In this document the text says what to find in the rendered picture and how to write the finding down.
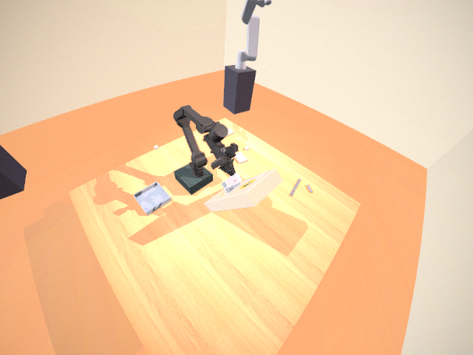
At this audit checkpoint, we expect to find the white cylinder with two slots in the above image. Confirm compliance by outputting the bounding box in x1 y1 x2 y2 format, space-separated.
229 172 242 185

